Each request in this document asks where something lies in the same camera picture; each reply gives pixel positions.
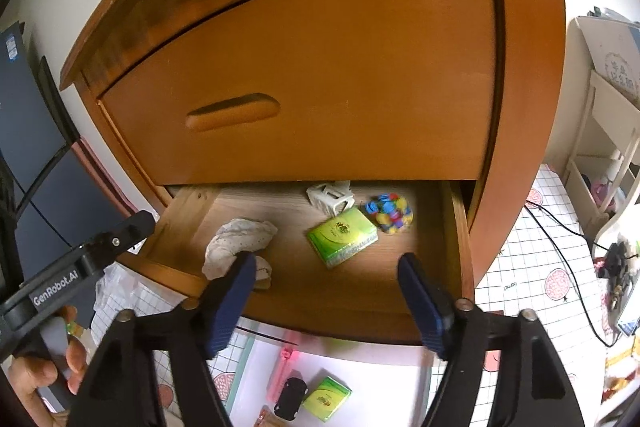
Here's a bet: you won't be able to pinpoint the black toy car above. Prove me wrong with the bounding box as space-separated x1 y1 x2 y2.
273 376 308 421

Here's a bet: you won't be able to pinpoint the person's left hand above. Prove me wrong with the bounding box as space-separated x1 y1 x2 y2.
8 336 88 427

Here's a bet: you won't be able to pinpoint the white plush toy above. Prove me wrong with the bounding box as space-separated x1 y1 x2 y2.
202 218 278 291

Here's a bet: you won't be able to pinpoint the clear plastic bag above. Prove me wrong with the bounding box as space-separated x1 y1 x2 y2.
93 262 140 324

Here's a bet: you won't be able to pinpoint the pink hair rollers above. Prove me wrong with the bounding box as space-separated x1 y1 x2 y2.
267 346 299 403

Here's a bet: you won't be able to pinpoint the white shelf rack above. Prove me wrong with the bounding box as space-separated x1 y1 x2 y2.
563 15 639 242

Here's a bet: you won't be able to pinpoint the wooden nightstand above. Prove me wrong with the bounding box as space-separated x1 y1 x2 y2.
61 0 565 286

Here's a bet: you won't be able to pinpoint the wooden drawer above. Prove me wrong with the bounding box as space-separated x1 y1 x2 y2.
101 0 496 185
118 181 474 345

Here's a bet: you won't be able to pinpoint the green tissue pack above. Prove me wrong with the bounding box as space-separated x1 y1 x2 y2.
307 207 378 269
302 376 352 423

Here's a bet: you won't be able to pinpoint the colourful puzzle ball toy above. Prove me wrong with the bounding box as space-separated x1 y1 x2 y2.
362 193 414 234

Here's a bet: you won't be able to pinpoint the white teal tray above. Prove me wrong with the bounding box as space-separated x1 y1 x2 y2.
229 339 433 426

